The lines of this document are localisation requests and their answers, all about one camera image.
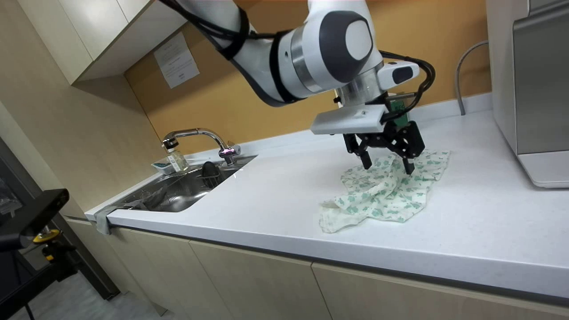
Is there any green tissue box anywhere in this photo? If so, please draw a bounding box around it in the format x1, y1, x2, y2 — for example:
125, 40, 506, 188
386, 92, 417, 129

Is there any dark object in sink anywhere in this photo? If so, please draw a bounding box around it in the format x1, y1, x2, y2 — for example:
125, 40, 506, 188
200, 159, 226, 182

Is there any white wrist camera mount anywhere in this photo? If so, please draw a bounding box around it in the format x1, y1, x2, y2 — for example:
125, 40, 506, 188
312, 106, 388, 136

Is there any stainless steel sink basin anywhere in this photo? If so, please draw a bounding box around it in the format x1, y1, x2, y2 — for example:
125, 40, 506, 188
105, 152, 258, 213

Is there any chrome sink faucet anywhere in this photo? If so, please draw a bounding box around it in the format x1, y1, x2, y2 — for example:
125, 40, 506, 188
161, 126, 242, 174

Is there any yellow clamp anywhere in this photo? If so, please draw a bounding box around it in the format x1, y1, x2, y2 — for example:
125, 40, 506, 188
31, 225, 65, 262

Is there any green patterned white towel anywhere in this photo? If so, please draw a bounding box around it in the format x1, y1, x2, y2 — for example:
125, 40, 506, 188
319, 147, 452, 234

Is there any grey curved hose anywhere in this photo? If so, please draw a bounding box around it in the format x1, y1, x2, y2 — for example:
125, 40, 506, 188
454, 38, 491, 117

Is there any black robot cart frame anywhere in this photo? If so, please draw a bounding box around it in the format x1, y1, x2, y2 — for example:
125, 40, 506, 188
0, 136, 123, 320

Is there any silver coffee machine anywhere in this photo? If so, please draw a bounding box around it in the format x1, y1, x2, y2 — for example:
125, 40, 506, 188
484, 0, 569, 191

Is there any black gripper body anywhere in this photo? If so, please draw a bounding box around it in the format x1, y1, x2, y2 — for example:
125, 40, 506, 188
342, 118, 427, 161

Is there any beige base cabinet door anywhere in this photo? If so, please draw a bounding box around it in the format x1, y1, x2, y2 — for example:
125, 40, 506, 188
66, 216, 232, 320
187, 238, 333, 320
310, 261, 569, 320

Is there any white paper note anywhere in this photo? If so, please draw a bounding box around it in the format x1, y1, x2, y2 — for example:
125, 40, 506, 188
154, 30, 202, 90

